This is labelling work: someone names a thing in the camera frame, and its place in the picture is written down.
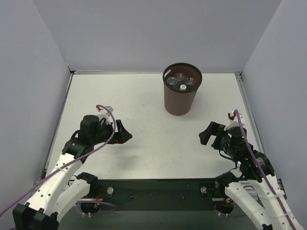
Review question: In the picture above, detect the clear bottle orange blue label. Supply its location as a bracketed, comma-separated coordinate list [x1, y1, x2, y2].
[166, 77, 178, 86]

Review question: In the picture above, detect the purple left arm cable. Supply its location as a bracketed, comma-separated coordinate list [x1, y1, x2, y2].
[0, 104, 118, 215]

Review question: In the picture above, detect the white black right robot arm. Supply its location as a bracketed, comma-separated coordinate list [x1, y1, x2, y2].
[199, 122, 303, 230]

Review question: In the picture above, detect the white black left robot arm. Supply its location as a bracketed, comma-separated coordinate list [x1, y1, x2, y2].
[12, 115, 132, 230]

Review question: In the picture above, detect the orange tea bottle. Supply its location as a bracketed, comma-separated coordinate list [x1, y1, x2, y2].
[179, 84, 187, 91]

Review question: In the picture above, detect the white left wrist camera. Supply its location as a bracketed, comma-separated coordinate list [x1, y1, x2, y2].
[96, 105, 113, 125]

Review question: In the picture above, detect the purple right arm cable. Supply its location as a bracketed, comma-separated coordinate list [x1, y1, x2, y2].
[215, 109, 298, 230]

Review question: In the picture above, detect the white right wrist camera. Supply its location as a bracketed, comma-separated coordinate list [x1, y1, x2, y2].
[224, 111, 245, 131]

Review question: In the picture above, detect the clear unlabelled plastic bottle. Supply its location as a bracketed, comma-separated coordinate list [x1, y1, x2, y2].
[185, 77, 196, 86]

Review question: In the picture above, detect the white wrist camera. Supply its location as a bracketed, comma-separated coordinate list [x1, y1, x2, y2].
[224, 111, 245, 131]
[96, 105, 113, 125]

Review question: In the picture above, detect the brown plastic bin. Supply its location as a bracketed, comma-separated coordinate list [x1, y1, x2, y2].
[162, 63, 202, 116]

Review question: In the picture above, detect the aluminium front rail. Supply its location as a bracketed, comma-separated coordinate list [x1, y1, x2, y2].
[33, 178, 288, 202]

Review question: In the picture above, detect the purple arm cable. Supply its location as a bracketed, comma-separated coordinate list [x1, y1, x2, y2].
[215, 109, 298, 230]
[0, 104, 118, 215]

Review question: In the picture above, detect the aluminium table edge rail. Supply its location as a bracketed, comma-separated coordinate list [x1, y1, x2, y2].
[56, 70, 101, 120]

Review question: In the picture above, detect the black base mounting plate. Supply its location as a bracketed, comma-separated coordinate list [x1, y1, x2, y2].
[85, 178, 234, 214]

